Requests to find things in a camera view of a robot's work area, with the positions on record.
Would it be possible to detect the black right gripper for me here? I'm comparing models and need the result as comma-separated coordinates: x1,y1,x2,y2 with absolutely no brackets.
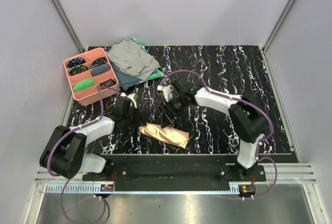
158,94,187,129

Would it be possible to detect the peach satin napkin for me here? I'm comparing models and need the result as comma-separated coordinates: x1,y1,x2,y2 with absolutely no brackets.
139,123,189,149

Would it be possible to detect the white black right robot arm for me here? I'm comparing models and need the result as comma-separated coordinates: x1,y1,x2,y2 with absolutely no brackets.
157,78,271,181

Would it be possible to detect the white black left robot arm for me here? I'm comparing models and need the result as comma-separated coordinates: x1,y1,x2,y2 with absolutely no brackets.
39,93,146,180

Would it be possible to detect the green folded cloth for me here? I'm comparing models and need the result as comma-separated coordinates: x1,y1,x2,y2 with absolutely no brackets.
131,38,163,81

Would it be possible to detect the dark brown item in tray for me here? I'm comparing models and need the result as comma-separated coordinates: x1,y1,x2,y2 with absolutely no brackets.
100,79,116,89

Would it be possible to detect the blue grey folded cloth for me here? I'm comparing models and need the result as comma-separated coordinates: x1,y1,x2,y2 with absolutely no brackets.
112,64,144,90

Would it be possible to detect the black marbled table mat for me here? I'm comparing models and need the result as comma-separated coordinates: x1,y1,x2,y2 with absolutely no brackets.
60,44,294,156

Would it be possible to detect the green item in tray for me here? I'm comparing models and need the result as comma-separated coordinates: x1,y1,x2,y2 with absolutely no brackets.
73,78,95,92

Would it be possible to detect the grey item in tray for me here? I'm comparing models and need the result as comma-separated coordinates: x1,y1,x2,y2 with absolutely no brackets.
91,64,110,77

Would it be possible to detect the pink compartment tray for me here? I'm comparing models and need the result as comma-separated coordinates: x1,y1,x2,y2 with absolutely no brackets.
63,48,119,106

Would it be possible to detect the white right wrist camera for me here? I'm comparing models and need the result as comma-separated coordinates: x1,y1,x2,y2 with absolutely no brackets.
157,85,173,102

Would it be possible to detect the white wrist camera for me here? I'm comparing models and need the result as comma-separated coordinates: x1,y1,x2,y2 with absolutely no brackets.
157,85,173,102
127,93,138,108

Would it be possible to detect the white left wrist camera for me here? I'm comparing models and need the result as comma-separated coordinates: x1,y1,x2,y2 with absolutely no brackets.
127,93,138,108

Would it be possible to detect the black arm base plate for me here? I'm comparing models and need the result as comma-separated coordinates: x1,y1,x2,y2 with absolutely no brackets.
83,155,267,193

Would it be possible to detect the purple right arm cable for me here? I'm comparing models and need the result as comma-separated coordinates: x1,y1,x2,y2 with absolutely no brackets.
160,69,279,200

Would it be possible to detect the white slotted cable duct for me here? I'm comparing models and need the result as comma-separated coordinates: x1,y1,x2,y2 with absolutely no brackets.
46,183,256,194

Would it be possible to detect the aluminium frame rail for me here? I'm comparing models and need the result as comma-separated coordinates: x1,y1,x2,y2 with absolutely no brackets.
34,162,317,184

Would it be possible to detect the left aluminium frame post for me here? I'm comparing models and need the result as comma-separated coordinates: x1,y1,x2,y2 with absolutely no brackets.
50,0,85,53

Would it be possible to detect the aluminium frame post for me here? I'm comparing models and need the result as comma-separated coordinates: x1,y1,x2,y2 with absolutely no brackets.
50,0,85,53
262,0,297,51

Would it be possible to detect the right aluminium frame post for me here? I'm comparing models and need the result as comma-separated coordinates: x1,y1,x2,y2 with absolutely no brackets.
262,0,297,51

